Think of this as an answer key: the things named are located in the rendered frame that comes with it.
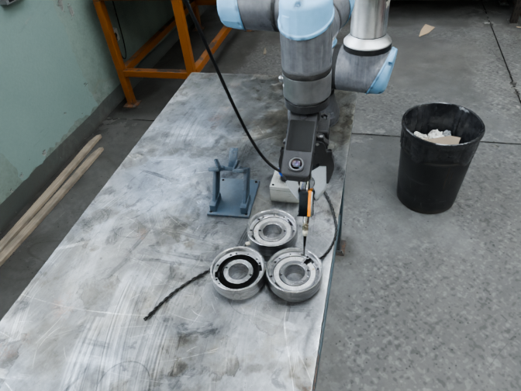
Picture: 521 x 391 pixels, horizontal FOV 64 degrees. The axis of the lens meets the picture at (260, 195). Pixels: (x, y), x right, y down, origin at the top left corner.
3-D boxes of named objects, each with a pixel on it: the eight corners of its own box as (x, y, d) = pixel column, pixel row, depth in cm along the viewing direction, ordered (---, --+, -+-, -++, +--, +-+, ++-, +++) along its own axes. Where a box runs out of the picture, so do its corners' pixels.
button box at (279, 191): (300, 204, 96) (300, 188, 93) (270, 200, 98) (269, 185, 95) (306, 181, 102) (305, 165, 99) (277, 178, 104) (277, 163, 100)
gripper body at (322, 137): (331, 140, 77) (332, 81, 69) (327, 169, 71) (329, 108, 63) (290, 139, 79) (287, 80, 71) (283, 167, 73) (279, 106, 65)
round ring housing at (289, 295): (291, 316, 75) (291, 302, 72) (257, 279, 82) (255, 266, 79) (333, 284, 79) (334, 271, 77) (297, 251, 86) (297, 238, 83)
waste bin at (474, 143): (464, 223, 192) (491, 148, 163) (389, 216, 200) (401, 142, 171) (457, 176, 216) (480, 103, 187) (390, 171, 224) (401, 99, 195)
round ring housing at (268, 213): (284, 216, 94) (283, 202, 91) (306, 247, 87) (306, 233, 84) (241, 232, 91) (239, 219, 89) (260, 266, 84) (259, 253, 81)
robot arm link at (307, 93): (329, 82, 60) (274, 81, 62) (329, 109, 63) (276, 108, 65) (332, 59, 66) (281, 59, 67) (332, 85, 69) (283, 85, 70)
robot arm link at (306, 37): (343, -17, 58) (325, 4, 52) (339, 59, 65) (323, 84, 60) (289, -19, 61) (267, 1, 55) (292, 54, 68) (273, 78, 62)
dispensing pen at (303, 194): (295, 261, 79) (299, 171, 76) (297, 254, 83) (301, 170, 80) (306, 261, 78) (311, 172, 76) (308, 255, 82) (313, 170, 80)
